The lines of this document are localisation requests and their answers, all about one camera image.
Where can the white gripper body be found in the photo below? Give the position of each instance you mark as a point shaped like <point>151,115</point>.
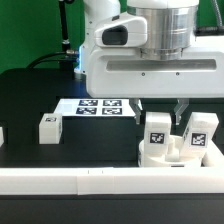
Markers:
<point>122,73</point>

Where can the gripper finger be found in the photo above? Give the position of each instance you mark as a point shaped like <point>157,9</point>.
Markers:
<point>136,106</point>
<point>180,107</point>

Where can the white round stool seat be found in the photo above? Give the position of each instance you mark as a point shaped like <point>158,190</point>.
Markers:
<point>171,159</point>

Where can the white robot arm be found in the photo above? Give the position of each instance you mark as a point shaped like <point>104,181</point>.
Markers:
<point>153,50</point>

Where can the white marker sheet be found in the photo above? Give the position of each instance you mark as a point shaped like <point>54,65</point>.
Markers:
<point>94,108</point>

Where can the white U-shaped barrier wall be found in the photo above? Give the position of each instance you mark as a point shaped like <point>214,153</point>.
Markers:
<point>96,181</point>

